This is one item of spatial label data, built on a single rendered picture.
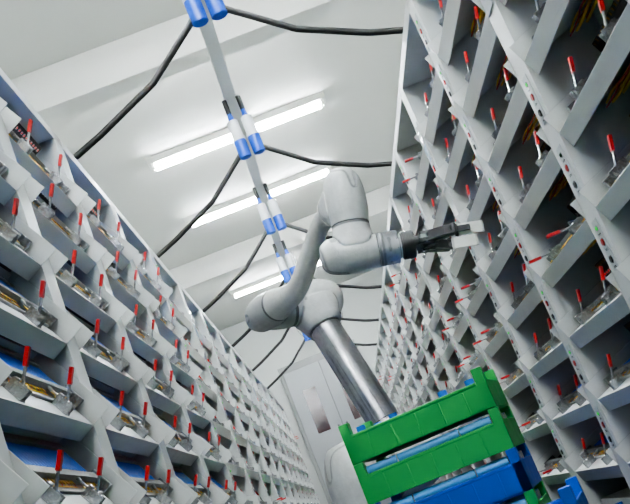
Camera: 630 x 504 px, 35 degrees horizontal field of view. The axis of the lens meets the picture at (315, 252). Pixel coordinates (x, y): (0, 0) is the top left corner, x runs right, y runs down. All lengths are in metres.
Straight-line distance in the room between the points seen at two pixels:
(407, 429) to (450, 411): 0.09
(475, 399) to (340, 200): 0.88
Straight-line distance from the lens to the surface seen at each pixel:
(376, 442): 1.93
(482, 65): 2.75
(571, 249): 2.59
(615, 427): 2.92
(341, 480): 2.75
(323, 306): 3.07
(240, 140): 4.89
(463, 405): 1.90
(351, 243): 2.56
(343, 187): 2.61
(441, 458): 1.91
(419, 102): 3.84
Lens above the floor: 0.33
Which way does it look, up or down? 14 degrees up
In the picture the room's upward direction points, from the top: 22 degrees counter-clockwise
